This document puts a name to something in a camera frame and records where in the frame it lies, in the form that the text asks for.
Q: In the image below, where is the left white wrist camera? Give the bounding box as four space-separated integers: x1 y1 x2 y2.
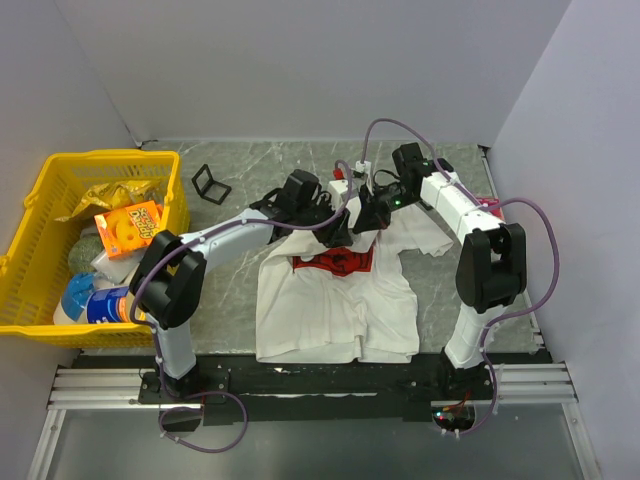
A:
328 179 358 204

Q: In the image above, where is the aluminium rail frame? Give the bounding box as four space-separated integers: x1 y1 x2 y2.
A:
27 363 166 480

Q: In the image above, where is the black folding mirror left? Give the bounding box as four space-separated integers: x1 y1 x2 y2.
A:
191 164 232 205

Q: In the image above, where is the blue lid white container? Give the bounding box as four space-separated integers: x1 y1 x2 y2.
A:
53 273 96 326

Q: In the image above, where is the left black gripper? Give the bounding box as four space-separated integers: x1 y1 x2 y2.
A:
295 194 353 249

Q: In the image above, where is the orange Scrub Daddy box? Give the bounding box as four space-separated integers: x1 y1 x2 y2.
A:
94 201 162 259

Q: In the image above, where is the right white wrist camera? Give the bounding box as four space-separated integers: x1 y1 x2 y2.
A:
353 160 372 178

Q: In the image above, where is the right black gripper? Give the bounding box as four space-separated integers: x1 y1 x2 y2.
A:
353 180 418 234

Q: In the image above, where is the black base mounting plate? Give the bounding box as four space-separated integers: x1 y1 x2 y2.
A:
138 353 494 426

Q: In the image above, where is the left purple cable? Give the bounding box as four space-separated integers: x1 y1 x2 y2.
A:
128 158 356 455

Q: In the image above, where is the blue white canister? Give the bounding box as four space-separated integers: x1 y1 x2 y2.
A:
85 285 133 324

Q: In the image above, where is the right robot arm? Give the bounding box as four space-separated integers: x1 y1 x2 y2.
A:
353 143 526 399

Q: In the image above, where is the yellow plastic basket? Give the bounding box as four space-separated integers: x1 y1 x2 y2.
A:
1 149 190 349

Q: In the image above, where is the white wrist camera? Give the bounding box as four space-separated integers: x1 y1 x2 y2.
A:
328 179 358 204
353 160 372 178

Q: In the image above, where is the gold snack bag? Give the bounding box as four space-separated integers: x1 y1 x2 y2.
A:
56 180 161 222

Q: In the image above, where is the white Coca-Cola t-shirt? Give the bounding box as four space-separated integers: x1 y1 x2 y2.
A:
255 205 453 364

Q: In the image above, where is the green scrub sponge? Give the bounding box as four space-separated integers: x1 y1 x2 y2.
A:
67 234 104 275

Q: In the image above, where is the pink orange sponge box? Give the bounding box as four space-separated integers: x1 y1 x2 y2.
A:
477 197 505 221

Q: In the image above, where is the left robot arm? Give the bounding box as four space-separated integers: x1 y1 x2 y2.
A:
129 161 354 402

